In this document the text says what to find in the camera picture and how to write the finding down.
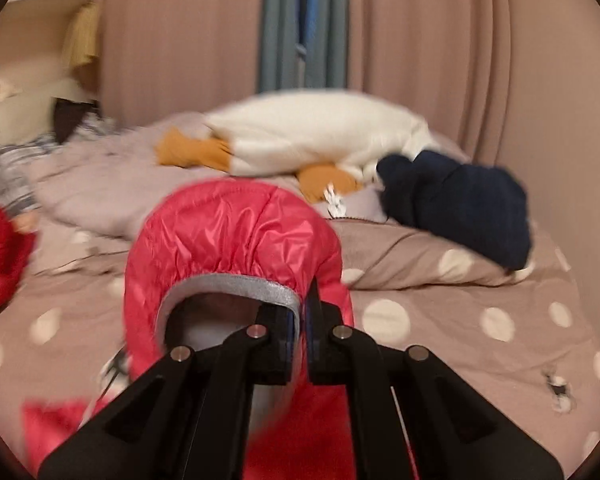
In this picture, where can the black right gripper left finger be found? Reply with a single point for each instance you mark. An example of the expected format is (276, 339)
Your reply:
(188, 416)

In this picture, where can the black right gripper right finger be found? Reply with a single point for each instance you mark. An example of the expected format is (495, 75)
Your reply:
(411, 416)

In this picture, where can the pink-red puffer jacket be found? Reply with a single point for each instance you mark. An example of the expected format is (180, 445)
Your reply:
(205, 260)

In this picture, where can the brown polka dot duvet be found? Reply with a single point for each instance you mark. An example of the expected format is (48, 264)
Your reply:
(520, 339)

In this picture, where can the navy blue garment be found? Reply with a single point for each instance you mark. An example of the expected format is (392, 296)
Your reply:
(484, 209)

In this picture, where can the light grey blanket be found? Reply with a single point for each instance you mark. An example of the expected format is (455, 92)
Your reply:
(108, 186)

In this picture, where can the white goose plush toy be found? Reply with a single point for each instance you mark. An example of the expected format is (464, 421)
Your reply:
(322, 137)

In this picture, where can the plaid pillow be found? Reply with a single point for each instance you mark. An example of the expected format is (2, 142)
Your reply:
(16, 195)

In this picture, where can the black garment by pillow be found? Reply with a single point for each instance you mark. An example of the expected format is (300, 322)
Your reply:
(67, 116)

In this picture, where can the pink curtain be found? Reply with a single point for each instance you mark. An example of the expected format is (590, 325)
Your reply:
(511, 81)

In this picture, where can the blue-grey curtain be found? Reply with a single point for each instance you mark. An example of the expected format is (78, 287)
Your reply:
(303, 44)

